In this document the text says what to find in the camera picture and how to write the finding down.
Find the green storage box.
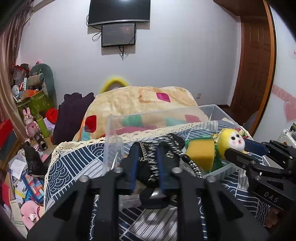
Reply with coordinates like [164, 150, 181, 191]
[16, 90, 54, 117]

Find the yellow-haired doll head toy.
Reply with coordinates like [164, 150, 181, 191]
[216, 128, 245, 160]

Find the red box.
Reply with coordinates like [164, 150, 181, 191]
[0, 119, 13, 149]

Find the small black wall monitor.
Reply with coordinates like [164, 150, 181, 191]
[101, 23, 137, 48]

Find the black gold-patterned cloth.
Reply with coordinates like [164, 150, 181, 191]
[136, 133, 204, 209]

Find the dark purple garment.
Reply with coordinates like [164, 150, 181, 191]
[52, 92, 95, 145]

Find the floral fabric scrunchie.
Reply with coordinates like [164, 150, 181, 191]
[234, 127, 249, 138]

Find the large black wall television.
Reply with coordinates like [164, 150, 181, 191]
[88, 0, 151, 26]

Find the brown wooden door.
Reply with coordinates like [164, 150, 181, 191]
[230, 17, 271, 124]

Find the striped brown curtain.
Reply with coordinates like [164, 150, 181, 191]
[1, 1, 31, 138]

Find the pink rabbit figurine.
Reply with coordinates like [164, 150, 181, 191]
[23, 108, 41, 139]

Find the wooden wardrobe with sliding door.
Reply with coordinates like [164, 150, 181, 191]
[202, 1, 295, 142]

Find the green bottle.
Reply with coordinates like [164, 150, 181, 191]
[36, 114, 50, 138]

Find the yellow green sponge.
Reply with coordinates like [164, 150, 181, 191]
[186, 137, 224, 173]

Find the red cushion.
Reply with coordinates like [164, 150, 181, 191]
[46, 108, 58, 125]

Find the clear plastic storage box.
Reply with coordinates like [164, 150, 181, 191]
[103, 104, 243, 173]

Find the green grey plush toy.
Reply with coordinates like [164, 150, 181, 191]
[26, 63, 55, 98]

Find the beige patchwork blanket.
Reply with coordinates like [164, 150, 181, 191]
[73, 86, 209, 142]

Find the pink plush toy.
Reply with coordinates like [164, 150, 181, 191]
[21, 200, 45, 230]

